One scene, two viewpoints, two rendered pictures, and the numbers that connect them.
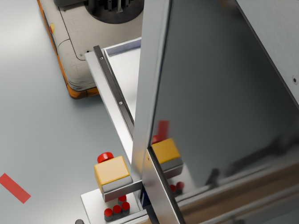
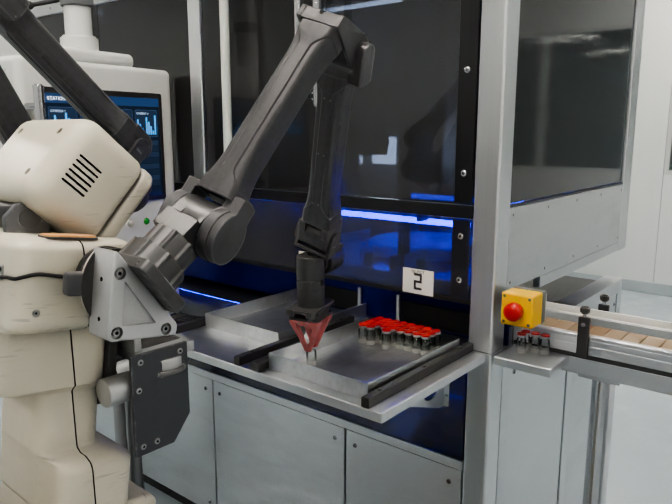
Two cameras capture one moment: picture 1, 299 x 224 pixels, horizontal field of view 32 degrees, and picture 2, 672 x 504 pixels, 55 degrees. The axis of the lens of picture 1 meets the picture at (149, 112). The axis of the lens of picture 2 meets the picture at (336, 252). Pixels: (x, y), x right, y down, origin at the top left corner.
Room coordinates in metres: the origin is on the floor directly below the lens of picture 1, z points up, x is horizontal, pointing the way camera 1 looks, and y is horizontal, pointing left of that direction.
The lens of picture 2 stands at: (1.30, 1.17, 1.37)
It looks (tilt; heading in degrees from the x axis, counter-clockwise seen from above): 11 degrees down; 248
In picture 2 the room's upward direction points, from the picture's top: straight up
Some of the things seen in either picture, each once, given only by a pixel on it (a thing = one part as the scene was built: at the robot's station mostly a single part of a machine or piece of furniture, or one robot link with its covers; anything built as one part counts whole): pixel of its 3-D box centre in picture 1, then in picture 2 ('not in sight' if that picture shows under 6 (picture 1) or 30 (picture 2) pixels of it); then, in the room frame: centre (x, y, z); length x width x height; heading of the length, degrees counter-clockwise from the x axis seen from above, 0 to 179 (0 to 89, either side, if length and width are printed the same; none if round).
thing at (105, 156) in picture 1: (106, 161); (514, 311); (0.47, 0.09, 1.00); 0.04 x 0.04 x 0.04; 29
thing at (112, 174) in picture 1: (113, 178); (522, 307); (0.43, 0.06, 1.00); 0.08 x 0.07 x 0.07; 29
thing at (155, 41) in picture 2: not in sight; (144, 89); (1.08, -1.08, 1.51); 0.49 x 0.01 x 0.59; 119
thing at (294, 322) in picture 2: not in sight; (310, 328); (0.88, -0.05, 0.97); 0.07 x 0.07 x 0.09; 44
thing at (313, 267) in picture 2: not in sight; (311, 266); (0.87, -0.05, 1.10); 0.07 x 0.06 x 0.07; 41
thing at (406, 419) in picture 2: not in sight; (193, 329); (0.99, -0.89, 0.73); 1.98 x 0.01 x 0.25; 119
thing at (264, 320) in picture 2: not in sight; (288, 314); (0.82, -0.39, 0.90); 0.34 x 0.26 x 0.04; 29
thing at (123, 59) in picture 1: (167, 87); (367, 353); (0.75, -0.04, 0.90); 0.34 x 0.26 x 0.04; 28
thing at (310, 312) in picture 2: not in sight; (310, 295); (0.88, -0.05, 1.04); 0.10 x 0.07 x 0.07; 44
